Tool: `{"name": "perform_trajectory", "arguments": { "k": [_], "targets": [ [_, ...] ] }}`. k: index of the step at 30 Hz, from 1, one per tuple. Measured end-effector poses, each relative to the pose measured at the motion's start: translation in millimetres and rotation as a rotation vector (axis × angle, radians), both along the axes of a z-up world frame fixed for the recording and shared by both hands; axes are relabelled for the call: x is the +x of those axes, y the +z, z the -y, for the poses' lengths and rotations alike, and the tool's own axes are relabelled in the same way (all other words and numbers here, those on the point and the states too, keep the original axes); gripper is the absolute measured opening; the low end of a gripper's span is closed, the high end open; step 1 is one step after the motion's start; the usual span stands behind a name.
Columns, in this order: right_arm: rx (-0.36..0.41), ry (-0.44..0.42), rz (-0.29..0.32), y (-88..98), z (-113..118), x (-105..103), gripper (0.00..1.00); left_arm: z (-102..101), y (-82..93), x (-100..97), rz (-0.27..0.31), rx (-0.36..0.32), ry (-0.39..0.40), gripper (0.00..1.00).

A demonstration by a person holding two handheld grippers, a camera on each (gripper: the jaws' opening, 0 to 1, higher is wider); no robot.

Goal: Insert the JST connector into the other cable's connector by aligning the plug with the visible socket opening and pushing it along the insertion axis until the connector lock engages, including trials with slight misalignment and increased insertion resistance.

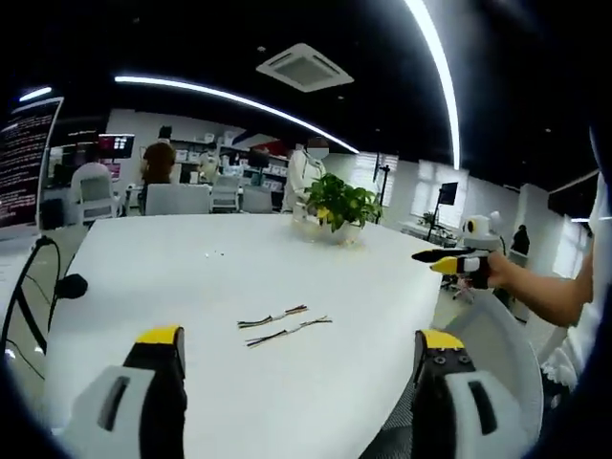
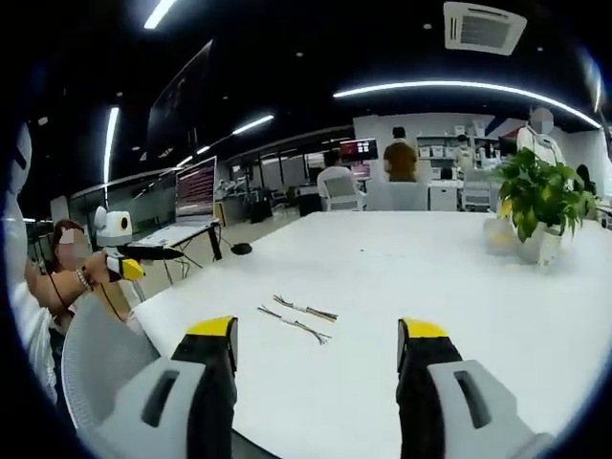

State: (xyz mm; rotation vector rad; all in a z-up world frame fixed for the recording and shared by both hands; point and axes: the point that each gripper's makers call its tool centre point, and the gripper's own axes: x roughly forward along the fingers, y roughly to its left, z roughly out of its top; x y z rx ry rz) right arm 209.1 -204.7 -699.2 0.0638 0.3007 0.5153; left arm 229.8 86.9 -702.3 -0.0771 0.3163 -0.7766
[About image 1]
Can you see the white mesh office chair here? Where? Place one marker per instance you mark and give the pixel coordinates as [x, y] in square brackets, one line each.
[95, 196]
[225, 193]
[177, 200]

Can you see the computer monitor with text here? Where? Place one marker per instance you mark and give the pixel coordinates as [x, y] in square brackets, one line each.
[21, 158]

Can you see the black floor stand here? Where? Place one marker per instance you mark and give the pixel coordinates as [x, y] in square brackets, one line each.
[384, 181]

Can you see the green potted plant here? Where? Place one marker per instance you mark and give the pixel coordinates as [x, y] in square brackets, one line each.
[342, 198]

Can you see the person's right hand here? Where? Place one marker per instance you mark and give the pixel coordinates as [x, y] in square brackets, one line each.
[502, 270]

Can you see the long ceiling light strip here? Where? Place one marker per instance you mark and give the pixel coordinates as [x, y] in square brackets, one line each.
[239, 102]

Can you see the person's white clothing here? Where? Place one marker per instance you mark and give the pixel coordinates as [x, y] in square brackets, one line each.
[600, 306]

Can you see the curved ceiling light strip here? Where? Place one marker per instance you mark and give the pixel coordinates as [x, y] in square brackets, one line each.
[442, 72]

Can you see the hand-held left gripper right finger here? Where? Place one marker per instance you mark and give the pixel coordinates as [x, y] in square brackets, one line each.
[473, 401]

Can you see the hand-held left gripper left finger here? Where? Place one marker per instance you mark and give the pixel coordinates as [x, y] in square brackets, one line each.
[119, 397]

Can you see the black monitor on tripod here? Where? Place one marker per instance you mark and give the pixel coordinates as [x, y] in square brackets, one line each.
[448, 193]

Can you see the clear glass plant bowl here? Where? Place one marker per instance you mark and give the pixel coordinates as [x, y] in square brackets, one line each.
[346, 235]

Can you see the black power adapter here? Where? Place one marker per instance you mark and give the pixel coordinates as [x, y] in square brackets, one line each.
[72, 286]

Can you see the ceiling air conditioner vent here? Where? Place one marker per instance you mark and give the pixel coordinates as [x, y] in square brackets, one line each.
[306, 67]

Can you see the short ceiling light strip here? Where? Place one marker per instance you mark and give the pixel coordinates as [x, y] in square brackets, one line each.
[34, 93]

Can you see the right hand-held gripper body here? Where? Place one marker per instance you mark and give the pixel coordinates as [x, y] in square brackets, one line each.
[479, 239]

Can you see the wall screen with red picture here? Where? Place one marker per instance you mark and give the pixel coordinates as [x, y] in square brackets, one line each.
[117, 147]

